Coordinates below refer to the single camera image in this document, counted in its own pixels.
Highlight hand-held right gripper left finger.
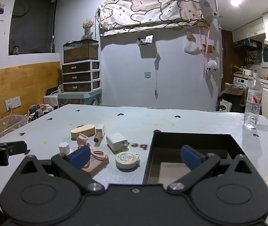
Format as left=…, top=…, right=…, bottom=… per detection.
left=18, top=145, right=105, bottom=195

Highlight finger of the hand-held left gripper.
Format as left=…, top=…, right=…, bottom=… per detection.
left=0, top=141, right=28, bottom=156

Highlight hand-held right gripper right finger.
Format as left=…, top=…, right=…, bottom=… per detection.
left=166, top=145, right=255, bottom=193

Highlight small white knob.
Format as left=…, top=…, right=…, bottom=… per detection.
left=58, top=142, right=70, bottom=155

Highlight pink wooden stand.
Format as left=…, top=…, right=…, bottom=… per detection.
left=81, top=149, right=110, bottom=177

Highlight black storage box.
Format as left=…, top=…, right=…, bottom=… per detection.
left=143, top=130, right=252, bottom=186

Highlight oval wooden box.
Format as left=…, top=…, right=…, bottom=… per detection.
left=70, top=124, right=95, bottom=141

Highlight brown tube with white cap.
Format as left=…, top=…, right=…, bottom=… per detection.
left=94, top=124, right=105, bottom=143

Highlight white charger plug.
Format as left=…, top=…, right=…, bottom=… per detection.
left=106, top=132, right=128, bottom=152

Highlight round white tape measure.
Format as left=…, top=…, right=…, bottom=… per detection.
left=115, top=152, right=140, bottom=169

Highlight clear plastic bin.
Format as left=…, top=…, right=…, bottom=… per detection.
left=0, top=115, right=28, bottom=138

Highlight pile of plush toys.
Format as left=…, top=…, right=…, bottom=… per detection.
left=26, top=103, right=54, bottom=123

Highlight chair with clothes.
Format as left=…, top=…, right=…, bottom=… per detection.
left=217, top=83, right=248, bottom=113

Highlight clear plastic water bottle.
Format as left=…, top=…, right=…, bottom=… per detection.
left=243, top=73, right=264, bottom=129

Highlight white drawer unit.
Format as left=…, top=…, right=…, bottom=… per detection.
left=62, top=60, right=101, bottom=93

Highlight white washing machine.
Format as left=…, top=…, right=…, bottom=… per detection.
left=233, top=76, right=251, bottom=87

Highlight white sheep plush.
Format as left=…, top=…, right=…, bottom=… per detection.
left=206, top=60, right=218, bottom=71

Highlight glass fish tank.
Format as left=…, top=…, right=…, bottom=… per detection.
left=63, top=39, right=99, bottom=64

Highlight brown wooden door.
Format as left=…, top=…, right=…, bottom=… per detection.
left=221, top=29, right=234, bottom=85

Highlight white hanging bag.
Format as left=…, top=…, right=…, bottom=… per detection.
left=183, top=38, right=201, bottom=54

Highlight pink hanging ribbons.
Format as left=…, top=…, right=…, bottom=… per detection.
left=199, top=26, right=211, bottom=76

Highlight dark window cover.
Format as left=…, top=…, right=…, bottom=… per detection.
left=8, top=0, right=60, bottom=56

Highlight dried flowers in vase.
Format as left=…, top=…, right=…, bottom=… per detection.
left=81, top=19, right=94, bottom=40

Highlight printed blanket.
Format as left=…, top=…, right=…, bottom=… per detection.
left=97, top=0, right=206, bottom=37

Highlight white wall socket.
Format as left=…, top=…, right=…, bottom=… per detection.
left=5, top=96, right=22, bottom=111

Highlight hanging white cable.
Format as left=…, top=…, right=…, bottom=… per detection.
left=154, top=41, right=160, bottom=99

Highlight wooden wall hanger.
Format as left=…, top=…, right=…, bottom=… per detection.
left=202, top=44, right=217, bottom=53

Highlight clear wall shelf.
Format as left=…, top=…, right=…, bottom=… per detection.
left=137, top=35, right=154, bottom=46

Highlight white kitchen wall cabinets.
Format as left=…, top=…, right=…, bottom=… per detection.
left=232, top=11, right=268, bottom=44

